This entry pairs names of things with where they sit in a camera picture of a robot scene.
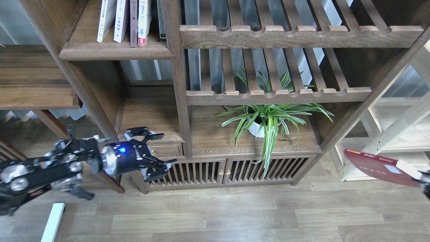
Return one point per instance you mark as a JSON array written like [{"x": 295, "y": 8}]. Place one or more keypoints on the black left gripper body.
[{"x": 122, "y": 157}]

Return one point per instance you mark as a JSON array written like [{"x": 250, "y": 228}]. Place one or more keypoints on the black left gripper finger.
[
  {"x": 141, "y": 131},
  {"x": 153, "y": 168}
]

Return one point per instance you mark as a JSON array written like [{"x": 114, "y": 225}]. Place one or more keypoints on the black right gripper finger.
[
  {"x": 427, "y": 190},
  {"x": 424, "y": 177}
]

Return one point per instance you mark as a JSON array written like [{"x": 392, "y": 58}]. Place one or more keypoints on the red cover book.
[{"x": 386, "y": 169}]

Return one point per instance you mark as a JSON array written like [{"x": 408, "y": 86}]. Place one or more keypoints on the pale lavender white book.
[{"x": 122, "y": 20}]

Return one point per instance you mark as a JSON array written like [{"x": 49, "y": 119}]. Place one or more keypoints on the yellow green cover book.
[{"x": 106, "y": 19}]

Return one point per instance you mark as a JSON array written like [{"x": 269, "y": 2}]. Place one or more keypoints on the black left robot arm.
[{"x": 60, "y": 169}]

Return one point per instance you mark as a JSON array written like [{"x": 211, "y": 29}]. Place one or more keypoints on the light wooden shelf rack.
[{"x": 397, "y": 126}]

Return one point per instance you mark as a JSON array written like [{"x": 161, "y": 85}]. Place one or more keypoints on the white bar on floor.
[{"x": 53, "y": 222}]

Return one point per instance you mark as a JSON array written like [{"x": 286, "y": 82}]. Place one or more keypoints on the dark wooden bookshelf cabinet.
[{"x": 342, "y": 54}]

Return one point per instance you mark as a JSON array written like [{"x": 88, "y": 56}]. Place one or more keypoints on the white red upright book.
[{"x": 144, "y": 19}]

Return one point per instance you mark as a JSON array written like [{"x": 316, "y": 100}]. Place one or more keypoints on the green spider plant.
[{"x": 288, "y": 114}]

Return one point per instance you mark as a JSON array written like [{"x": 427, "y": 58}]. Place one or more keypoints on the dark thin upright book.
[{"x": 162, "y": 32}]

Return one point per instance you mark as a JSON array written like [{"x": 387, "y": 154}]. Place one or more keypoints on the brown spine upright book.
[{"x": 134, "y": 23}]

